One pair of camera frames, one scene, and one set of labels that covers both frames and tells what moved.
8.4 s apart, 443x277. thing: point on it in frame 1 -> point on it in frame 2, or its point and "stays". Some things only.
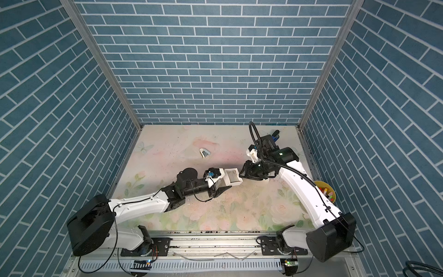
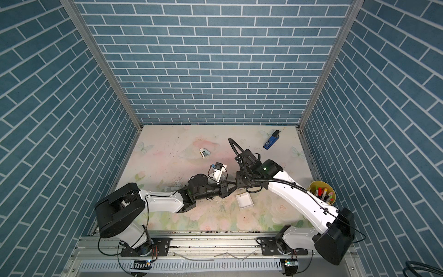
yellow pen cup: x=326 y=190 stays
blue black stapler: x=275 y=135 stays
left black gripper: x=217 y=192 -> x=222 y=192
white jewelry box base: x=232 y=177 -> x=244 y=201
